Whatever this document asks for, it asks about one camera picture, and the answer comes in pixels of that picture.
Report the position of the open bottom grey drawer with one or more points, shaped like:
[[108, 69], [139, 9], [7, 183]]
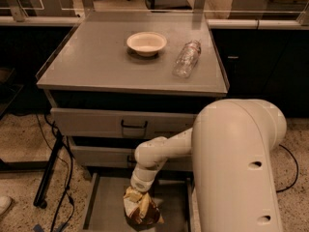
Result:
[[104, 210]]

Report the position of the clear plastic bottle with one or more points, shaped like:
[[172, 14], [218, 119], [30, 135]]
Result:
[[187, 59]]

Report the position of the middle grey drawer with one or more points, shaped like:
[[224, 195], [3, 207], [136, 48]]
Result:
[[104, 152]]

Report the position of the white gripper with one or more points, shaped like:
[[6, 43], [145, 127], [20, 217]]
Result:
[[140, 185]]

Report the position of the grey drawer cabinet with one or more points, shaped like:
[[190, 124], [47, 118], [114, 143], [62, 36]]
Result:
[[95, 69]]

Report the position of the brown sea salt chip bag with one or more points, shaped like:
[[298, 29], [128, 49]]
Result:
[[153, 215]]

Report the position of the white shoe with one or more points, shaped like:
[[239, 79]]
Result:
[[5, 203]]

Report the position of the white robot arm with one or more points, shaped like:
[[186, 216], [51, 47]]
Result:
[[229, 144]]

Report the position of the black table leg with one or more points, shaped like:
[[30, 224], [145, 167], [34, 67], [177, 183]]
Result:
[[45, 166]]

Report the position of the white paper bowl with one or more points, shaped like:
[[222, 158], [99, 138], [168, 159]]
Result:
[[146, 44]]

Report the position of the top grey drawer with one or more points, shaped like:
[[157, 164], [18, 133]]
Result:
[[120, 124]]

